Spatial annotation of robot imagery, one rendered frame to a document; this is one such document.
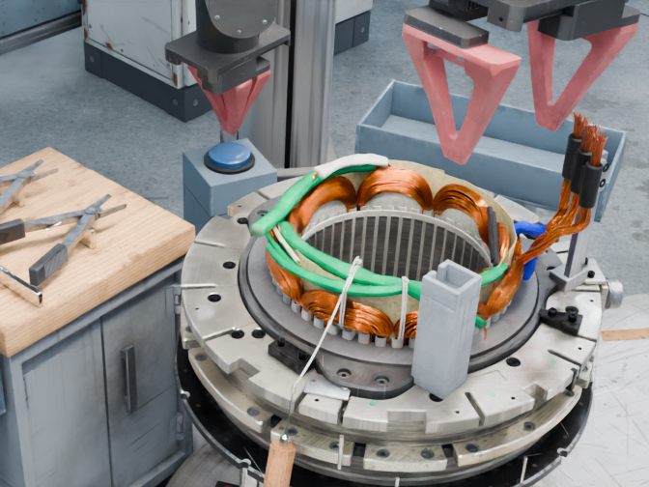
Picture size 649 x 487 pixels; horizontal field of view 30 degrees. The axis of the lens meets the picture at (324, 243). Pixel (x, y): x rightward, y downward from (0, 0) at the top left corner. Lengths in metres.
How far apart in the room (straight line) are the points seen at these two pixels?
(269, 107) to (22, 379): 0.51
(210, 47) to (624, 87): 2.77
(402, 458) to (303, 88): 0.61
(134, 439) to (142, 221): 0.21
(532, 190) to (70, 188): 0.43
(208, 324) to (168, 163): 2.31
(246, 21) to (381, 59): 2.77
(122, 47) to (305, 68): 2.15
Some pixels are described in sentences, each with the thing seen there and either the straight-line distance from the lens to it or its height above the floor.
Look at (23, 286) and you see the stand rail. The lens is 0.95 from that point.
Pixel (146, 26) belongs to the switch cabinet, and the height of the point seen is 0.24.
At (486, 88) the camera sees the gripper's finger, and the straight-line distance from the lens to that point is 0.63.
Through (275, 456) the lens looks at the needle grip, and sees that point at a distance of 0.83.
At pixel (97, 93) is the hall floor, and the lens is 3.52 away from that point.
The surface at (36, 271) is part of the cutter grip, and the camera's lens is 0.94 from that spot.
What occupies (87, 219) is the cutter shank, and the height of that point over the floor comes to 1.09.
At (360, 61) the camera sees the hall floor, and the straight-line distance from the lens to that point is 3.74.
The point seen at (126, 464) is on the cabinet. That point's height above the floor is 0.84.
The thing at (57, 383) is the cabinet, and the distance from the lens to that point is 1.01.
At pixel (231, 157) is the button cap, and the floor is 1.04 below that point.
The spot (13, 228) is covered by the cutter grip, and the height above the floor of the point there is 1.09.
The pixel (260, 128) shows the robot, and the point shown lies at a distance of 1.36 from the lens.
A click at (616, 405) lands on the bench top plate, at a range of 1.34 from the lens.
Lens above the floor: 1.64
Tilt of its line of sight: 35 degrees down
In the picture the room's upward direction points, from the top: 4 degrees clockwise
